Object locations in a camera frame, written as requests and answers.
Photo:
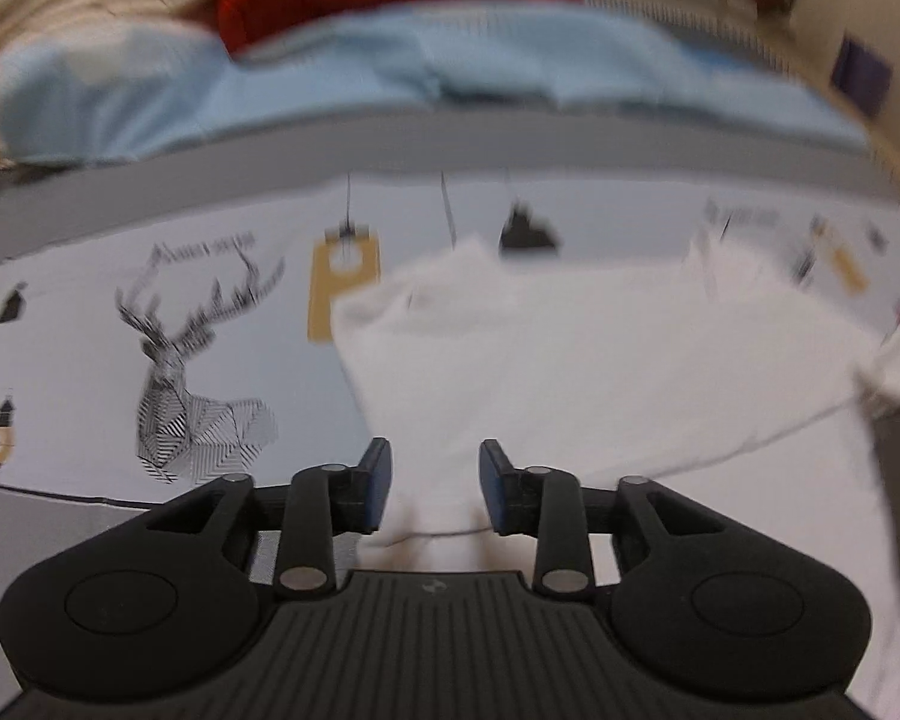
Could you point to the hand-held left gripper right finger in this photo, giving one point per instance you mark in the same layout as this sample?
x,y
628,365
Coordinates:
x,y
495,484

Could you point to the purple bag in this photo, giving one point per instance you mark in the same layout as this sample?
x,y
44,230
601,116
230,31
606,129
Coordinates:
x,y
862,76

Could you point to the white shirt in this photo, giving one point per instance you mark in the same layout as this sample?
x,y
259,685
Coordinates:
x,y
570,360

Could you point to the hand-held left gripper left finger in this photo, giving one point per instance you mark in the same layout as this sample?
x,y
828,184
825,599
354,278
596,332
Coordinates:
x,y
375,481

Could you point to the light blue sheet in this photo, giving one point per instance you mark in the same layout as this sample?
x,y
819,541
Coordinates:
x,y
420,60

